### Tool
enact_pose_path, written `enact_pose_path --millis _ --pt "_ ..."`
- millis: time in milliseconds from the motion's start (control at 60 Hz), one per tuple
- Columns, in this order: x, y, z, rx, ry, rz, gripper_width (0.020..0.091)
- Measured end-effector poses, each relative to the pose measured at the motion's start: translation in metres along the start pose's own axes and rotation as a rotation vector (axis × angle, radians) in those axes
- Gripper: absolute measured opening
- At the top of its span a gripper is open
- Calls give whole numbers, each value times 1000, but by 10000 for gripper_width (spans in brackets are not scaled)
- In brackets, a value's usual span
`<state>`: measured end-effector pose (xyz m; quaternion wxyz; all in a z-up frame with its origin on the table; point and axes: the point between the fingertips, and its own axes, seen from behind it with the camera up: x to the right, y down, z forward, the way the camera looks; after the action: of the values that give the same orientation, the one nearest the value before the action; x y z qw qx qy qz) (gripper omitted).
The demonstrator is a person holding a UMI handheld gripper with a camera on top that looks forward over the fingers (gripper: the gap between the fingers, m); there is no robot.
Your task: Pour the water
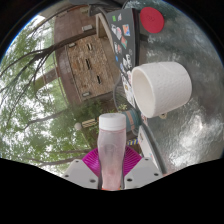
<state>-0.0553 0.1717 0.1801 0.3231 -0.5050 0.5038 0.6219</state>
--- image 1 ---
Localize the forked dark-trunk tree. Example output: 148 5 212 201
0 28 98 88

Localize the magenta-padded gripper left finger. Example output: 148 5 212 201
62 148 101 190

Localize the globe-topped wooden lamp post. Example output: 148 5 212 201
73 116 101 132

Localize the white textured cup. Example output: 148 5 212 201
130 61 193 119

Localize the flat round red coaster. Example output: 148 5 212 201
139 6 166 34

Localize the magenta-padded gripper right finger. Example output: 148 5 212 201
123 146 164 190

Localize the grey wall utility box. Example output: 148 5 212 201
81 24 94 32

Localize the black laptop with stickers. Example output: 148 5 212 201
96 8 141 109

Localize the clear pink white-capped bottle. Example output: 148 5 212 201
97 113 128 192

